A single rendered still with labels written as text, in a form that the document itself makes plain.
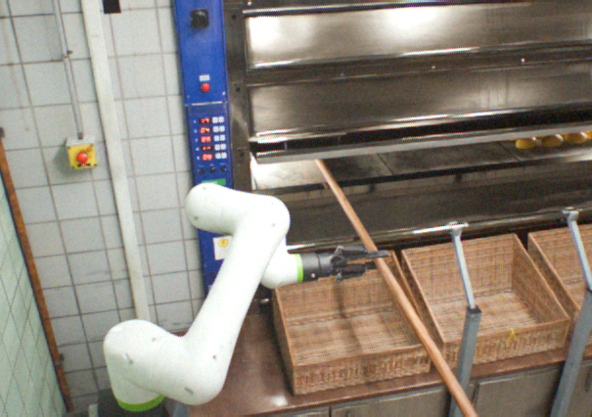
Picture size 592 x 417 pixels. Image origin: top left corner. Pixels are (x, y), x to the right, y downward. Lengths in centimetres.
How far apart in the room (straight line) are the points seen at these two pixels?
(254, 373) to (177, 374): 120
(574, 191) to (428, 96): 92
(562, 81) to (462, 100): 44
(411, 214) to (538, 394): 92
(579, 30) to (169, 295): 196
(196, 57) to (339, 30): 52
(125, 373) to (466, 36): 171
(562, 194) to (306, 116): 128
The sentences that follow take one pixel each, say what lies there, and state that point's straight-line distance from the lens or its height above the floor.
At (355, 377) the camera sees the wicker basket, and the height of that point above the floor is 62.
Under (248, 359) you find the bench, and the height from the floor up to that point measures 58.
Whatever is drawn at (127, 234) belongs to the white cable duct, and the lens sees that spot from 251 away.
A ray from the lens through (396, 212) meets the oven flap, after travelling 270.
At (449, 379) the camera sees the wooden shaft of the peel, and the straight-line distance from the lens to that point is 167.
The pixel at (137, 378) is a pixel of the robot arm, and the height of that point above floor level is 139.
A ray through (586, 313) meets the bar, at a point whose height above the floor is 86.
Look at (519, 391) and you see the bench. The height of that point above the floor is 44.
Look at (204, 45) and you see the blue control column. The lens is 220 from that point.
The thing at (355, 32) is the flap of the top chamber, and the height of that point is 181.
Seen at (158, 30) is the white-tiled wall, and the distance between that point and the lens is 222.
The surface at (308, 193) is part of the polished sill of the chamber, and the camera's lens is 252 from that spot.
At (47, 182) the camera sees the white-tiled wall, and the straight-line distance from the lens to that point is 245.
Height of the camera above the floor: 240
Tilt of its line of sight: 30 degrees down
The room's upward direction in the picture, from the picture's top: 1 degrees counter-clockwise
